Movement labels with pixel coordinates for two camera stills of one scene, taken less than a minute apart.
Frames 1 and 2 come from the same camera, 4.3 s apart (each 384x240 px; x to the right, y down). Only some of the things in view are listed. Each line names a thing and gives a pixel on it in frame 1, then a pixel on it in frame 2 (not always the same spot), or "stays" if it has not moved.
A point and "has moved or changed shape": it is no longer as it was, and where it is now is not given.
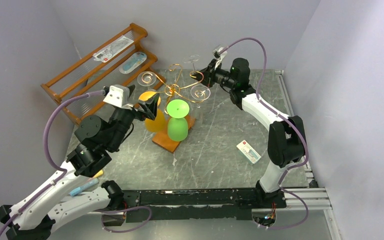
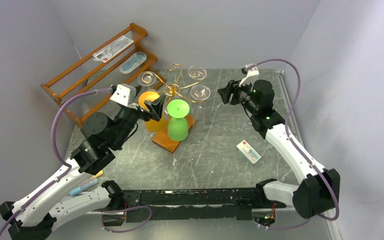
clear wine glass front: (192, 59) has moved or changed shape
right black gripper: (211, 76) → (233, 93)
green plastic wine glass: (177, 126) stays
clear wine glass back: (147, 78) stays
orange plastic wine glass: (157, 125) stays
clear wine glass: (199, 93) stays
